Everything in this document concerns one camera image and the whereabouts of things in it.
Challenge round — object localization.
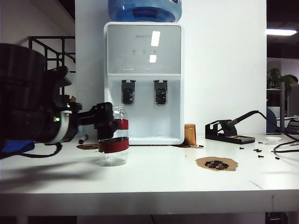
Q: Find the grey computer monitor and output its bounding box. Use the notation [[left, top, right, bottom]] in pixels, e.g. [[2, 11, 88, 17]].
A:
[[287, 84, 299, 117]]

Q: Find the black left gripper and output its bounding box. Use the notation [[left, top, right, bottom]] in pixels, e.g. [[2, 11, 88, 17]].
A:
[[69, 102, 120, 142]]

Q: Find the black soldering iron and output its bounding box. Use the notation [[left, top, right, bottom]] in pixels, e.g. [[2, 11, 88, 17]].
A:
[[226, 110, 262, 129]]

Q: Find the brown wooden cylinder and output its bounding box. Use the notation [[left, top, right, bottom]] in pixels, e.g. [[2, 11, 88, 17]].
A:
[[184, 123, 197, 147]]

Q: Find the blue cloth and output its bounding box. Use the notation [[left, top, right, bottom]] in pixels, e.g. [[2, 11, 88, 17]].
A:
[[0, 140, 36, 160]]

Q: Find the black stair railing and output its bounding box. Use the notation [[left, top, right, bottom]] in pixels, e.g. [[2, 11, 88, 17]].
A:
[[28, 36, 77, 70]]

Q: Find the blue water jug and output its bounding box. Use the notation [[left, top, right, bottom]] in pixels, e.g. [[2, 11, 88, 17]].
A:
[[107, 0, 183, 23]]

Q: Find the black dispenser tap lever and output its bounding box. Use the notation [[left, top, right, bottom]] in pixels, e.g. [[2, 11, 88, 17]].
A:
[[121, 79, 136, 105], [153, 79, 168, 105]]

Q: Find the black soldering iron cable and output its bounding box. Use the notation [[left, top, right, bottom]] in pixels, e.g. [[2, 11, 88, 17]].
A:
[[256, 111, 299, 155]]

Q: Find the blue office chair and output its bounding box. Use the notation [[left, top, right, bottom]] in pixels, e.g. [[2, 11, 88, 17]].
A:
[[266, 107, 278, 135]]

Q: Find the black soldering iron stand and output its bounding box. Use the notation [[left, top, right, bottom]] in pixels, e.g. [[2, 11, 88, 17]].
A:
[[205, 119, 255, 145]]

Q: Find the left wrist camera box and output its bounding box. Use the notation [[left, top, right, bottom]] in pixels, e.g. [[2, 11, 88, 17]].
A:
[[52, 66, 73, 87]]

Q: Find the clear bottle with red belts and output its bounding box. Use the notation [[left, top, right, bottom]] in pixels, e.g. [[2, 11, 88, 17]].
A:
[[98, 105, 130, 167]]

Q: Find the ceiling light panel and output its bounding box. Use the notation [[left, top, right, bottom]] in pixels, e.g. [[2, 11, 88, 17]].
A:
[[266, 29, 297, 36]]

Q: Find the grey metal pole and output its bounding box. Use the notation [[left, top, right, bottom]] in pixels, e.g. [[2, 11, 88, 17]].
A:
[[279, 81, 285, 134]]

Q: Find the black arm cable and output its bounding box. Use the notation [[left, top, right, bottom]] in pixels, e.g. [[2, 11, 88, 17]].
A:
[[20, 143, 63, 158]]

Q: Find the brown cardboard box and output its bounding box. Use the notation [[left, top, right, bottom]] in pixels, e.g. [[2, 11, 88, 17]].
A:
[[60, 94, 77, 103]]

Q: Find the green potted plant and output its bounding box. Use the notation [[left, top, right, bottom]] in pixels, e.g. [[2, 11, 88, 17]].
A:
[[267, 68, 298, 88]]

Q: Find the white water dispenser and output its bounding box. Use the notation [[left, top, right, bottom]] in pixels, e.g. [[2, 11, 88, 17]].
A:
[[103, 21, 185, 147]]

